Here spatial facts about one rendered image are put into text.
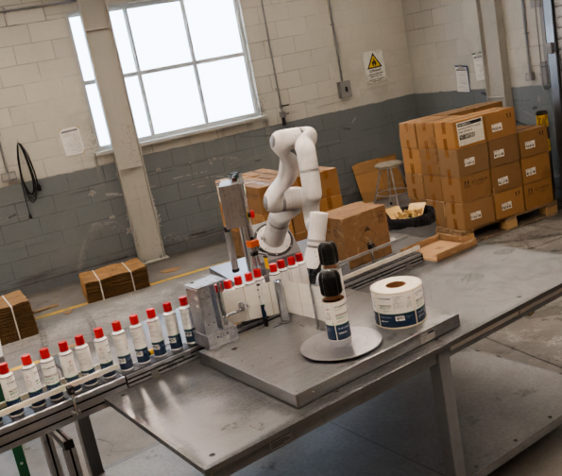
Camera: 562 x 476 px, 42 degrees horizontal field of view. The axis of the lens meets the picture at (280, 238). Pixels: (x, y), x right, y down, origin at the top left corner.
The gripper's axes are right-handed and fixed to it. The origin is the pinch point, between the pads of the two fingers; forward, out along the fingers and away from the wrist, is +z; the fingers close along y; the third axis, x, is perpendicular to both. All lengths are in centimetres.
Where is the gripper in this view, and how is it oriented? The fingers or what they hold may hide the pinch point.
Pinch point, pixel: (312, 280)
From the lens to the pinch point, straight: 340.3
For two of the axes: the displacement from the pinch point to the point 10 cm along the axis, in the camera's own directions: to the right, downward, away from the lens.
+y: 5.7, 0.9, -8.2
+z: -1.0, 9.9, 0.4
